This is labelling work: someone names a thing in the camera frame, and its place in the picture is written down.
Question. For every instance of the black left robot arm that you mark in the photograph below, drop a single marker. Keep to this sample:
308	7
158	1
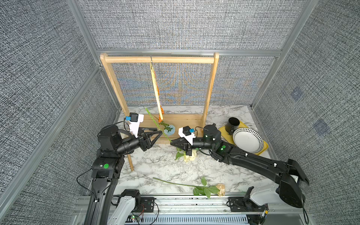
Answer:
115	144

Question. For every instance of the peach rose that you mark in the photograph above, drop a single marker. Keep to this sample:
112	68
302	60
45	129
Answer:
203	190

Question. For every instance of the cream rose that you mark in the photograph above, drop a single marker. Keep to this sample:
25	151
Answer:
179	154

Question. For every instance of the wooden stick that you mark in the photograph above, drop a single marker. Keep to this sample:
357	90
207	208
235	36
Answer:
130	162

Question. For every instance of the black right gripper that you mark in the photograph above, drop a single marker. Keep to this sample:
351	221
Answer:
187	146

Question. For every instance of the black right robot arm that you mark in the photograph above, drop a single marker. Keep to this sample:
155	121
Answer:
290	181

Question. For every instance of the blue flower with stem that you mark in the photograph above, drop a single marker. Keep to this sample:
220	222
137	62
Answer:
168	128

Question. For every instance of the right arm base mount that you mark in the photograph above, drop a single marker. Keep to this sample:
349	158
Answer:
245	204

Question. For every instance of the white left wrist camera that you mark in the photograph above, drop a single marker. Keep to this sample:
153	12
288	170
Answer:
134	120

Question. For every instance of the yellow tray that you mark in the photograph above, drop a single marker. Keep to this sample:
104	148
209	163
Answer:
229	138

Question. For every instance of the black mug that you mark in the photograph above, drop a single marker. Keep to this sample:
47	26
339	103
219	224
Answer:
232	125

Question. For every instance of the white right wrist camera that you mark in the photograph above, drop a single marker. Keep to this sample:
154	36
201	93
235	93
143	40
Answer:
187	133

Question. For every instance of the white dotted plate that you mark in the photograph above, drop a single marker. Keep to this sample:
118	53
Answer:
248	140

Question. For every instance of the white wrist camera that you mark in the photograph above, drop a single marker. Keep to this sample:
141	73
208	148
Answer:
187	133
134	120

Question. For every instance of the aluminium rail front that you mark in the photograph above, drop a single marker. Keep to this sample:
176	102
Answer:
189	204

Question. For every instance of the wooden clothes rack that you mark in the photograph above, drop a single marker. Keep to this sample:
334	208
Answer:
185	85

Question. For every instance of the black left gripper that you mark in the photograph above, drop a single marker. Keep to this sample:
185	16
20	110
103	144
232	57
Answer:
144	140

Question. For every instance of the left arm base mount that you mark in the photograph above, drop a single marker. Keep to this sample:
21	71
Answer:
142	204

